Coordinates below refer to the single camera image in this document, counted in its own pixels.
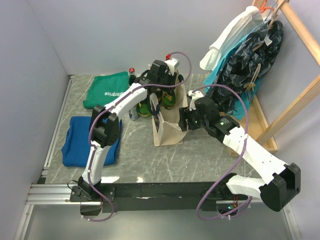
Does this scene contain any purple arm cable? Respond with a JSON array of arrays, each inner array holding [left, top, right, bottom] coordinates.
[[88, 51, 193, 223], [195, 83, 250, 221]]

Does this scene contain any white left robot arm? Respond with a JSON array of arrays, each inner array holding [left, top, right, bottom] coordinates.
[[78, 58, 179, 201]]

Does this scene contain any red cap cola bottle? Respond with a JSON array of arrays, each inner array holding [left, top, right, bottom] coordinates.
[[128, 67, 137, 86]]

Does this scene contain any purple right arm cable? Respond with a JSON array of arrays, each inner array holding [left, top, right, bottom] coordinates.
[[195, 83, 250, 221]]

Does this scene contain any folded green t-shirt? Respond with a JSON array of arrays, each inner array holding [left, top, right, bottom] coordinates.
[[83, 71, 129, 109]]

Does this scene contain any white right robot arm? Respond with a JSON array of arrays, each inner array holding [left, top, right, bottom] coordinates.
[[178, 91, 301, 212]]

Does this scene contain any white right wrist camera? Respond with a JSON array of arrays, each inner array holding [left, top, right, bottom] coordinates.
[[187, 90, 204, 111]]

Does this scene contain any red top beverage can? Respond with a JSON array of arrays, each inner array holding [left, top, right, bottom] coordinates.
[[128, 107, 139, 121]]

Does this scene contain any folded blue cloth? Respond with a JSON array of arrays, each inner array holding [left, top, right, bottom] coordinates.
[[61, 115, 123, 168]]

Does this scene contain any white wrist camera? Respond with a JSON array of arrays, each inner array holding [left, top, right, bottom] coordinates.
[[164, 53, 180, 76], [187, 90, 204, 111]]

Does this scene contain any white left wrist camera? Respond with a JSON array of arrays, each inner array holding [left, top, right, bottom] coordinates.
[[164, 53, 180, 76]]

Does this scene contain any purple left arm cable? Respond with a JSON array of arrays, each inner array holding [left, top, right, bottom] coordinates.
[[88, 51, 193, 223]]

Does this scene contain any orange plastic hanger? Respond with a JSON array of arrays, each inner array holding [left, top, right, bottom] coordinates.
[[258, 0, 273, 14]]

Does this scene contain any wooden clothes rack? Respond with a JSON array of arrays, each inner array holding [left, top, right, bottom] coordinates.
[[217, 0, 320, 157]]

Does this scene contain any white hanging shirt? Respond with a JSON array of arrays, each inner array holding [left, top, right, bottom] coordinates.
[[199, 5, 263, 71]]

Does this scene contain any aluminium frame rail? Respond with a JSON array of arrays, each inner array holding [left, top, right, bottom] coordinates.
[[14, 74, 95, 240]]

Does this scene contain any green glass bottle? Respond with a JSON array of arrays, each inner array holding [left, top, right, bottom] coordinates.
[[162, 90, 176, 110], [137, 99, 151, 118]]

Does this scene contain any silver top beverage can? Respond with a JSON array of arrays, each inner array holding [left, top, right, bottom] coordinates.
[[155, 89, 163, 104]]

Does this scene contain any beige canvas tote bag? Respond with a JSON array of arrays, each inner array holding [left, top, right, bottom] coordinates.
[[149, 84, 188, 147]]

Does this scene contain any dark patterned hanging shirt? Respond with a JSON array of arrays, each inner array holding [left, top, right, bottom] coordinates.
[[205, 20, 284, 114]]

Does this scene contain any teal hanging shirt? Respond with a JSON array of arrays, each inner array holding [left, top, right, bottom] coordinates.
[[203, 35, 253, 120]]

